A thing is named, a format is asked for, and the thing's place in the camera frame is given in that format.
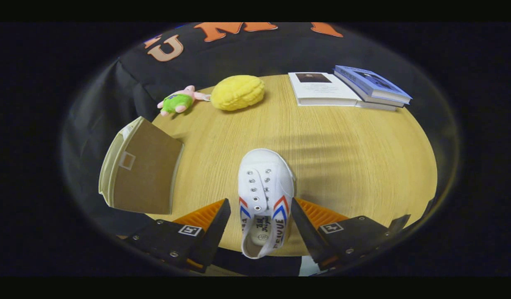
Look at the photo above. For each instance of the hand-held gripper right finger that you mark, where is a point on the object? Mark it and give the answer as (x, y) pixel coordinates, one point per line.
(307, 232)

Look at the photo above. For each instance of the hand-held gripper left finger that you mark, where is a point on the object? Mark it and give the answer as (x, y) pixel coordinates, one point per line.
(216, 232)

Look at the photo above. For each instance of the white canvas shoe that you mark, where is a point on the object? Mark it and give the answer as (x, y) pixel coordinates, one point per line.
(261, 182)

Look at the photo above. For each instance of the beige fabric storage box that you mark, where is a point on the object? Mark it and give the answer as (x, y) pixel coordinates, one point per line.
(147, 174)

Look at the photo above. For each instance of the pink and green plush toy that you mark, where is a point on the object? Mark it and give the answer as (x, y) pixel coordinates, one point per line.
(176, 102)

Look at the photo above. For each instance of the white book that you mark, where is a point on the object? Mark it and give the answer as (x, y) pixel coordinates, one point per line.
(322, 91)

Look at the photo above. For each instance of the yellow plush bun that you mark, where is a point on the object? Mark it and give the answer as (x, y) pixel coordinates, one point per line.
(237, 92)

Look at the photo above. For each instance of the blue book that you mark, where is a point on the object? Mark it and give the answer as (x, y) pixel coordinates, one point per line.
(372, 85)

